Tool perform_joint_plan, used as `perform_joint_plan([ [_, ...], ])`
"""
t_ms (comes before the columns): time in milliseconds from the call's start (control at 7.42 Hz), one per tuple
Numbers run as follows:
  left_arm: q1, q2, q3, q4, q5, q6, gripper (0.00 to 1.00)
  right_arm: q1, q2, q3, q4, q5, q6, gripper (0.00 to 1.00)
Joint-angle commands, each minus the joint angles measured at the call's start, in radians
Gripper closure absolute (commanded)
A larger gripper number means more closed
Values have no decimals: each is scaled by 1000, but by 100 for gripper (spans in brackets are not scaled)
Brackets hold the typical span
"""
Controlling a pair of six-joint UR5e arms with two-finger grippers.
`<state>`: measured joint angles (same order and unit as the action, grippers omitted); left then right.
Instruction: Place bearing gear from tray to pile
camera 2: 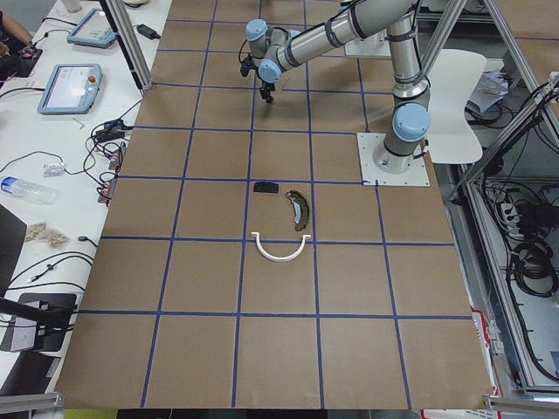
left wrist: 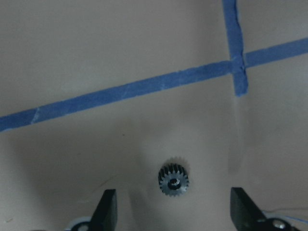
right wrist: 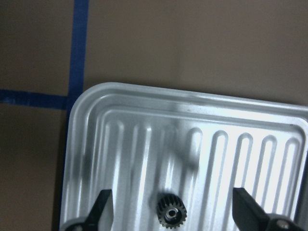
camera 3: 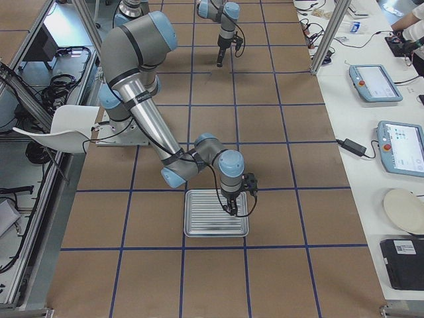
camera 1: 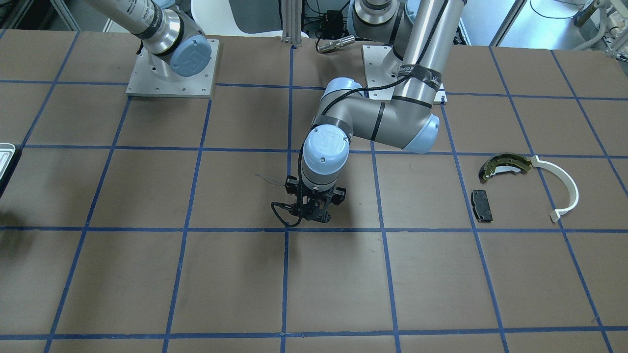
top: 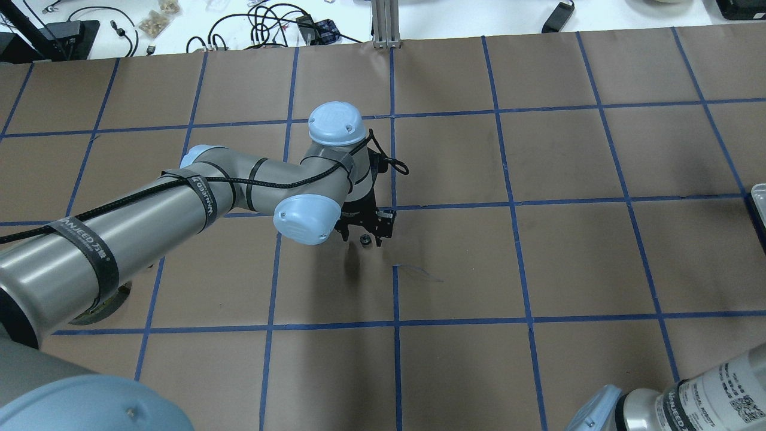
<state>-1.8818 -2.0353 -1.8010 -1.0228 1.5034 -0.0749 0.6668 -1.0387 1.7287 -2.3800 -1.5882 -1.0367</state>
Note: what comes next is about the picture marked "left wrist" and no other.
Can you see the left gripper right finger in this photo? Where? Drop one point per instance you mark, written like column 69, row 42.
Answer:
column 245, row 214

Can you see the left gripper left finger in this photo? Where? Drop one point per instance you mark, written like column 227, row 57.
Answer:
column 104, row 217

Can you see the black bearing gear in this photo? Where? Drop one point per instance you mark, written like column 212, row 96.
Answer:
column 173, row 177

